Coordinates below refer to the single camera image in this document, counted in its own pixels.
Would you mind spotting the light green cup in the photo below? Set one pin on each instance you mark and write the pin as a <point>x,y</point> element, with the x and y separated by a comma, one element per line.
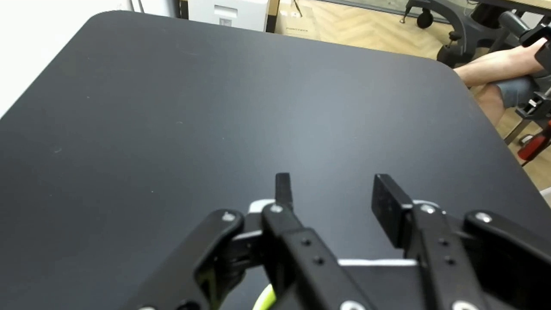
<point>264,299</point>

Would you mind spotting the stand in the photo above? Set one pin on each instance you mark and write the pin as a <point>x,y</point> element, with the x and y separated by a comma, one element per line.
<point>531,107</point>

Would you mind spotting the red and black clamp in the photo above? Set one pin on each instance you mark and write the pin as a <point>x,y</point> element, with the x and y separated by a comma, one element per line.
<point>533,148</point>

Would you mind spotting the black office chair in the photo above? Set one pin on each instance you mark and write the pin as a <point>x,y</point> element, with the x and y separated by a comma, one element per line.
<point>465,30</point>

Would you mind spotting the white cabinet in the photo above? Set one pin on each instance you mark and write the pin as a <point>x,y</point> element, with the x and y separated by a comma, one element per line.
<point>228,13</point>

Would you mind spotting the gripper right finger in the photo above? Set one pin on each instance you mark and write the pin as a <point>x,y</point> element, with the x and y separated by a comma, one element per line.
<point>434,241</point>

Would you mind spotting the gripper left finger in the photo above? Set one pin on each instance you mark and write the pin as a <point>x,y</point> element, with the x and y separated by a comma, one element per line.
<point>297,245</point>

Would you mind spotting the hand controller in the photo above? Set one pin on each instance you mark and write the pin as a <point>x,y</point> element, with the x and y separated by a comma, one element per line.
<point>531,36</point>

